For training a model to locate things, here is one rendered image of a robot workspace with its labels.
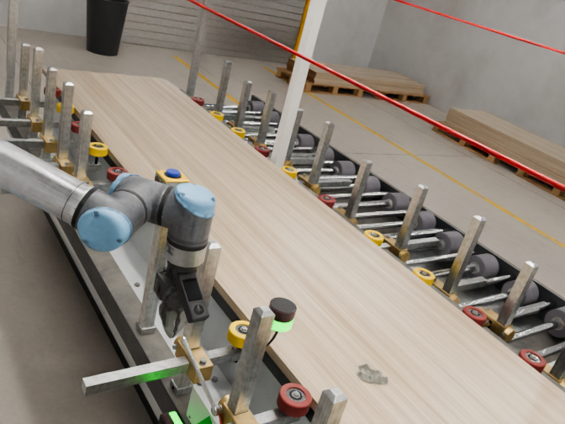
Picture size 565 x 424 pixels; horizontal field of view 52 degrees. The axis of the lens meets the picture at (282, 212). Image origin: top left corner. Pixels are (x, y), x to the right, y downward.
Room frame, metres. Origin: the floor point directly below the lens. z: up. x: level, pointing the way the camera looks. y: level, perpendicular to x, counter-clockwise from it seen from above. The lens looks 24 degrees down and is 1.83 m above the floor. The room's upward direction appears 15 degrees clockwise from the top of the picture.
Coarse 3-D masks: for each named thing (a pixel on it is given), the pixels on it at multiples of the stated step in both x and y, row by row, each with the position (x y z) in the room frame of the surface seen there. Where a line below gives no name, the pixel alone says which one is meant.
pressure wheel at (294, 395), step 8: (288, 384) 1.09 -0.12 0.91; (296, 384) 1.10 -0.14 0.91; (280, 392) 1.06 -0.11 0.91; (288, 392) 1.07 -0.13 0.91; (296, 392) 1.07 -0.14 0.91; (304, 392) 1.08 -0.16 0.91; (280, 400) 1.04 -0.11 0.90; (288, 400) 1.04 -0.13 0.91; (296, 400) 1.05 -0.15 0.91; (304, 400) 1.05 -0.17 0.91; (280, 408) 1.04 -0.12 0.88; (288, 408) 1.03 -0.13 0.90; (296, 408) 1.03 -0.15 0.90; (304, 408) 1.04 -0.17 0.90; (296, 416) 1.03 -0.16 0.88
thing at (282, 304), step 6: (276, 300) 1.05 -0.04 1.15; (282, 300) 1.06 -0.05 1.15; (288, 300) 1.07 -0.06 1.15; (276, 306) 1.03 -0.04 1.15; (282, 306) 1.04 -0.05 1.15; (288, 306) 1.04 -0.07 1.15; (294, 306) 1.05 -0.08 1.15; (282, 312) 1.02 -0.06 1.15; (288, 312) 1.02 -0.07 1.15; (276, 336) 1.05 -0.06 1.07; (270, 342) 1.04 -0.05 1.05
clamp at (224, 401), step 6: (228, 396) 1.04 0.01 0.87; (222, 402) 1.03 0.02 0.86; (222, 408) 1.01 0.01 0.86; (228, 408) 1.00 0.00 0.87; (222, 414) 1.01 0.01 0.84; (228, 414) 0.99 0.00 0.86; (240, 414) 1.00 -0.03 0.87; (246, 414) 1.00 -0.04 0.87; (252, 414) 1.01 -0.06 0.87; (222, 420) 1.01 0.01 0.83; (228, 420) 0.99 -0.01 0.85; (234, 420) 0.98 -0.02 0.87; (240, 420) 0.98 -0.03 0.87; (246, 420) 0.98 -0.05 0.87; (252, 420) 0.99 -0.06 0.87
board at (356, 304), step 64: (128, 128) 2.53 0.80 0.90; (192, 128) 2.78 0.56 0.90; (256, 192) 2.20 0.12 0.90; (256, 256) 1.67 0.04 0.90; (320, 256) 1.79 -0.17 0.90; (384, 256) 1.93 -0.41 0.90; (320, 320) 1.41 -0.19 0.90; (384, 320) 1.50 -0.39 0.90; (448, 320) 1.60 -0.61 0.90; (320, 384) 1.13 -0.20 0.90; (384, 384) 1.20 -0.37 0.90; (448, 384) 1.27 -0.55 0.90; (512, 384) 1.35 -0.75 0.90
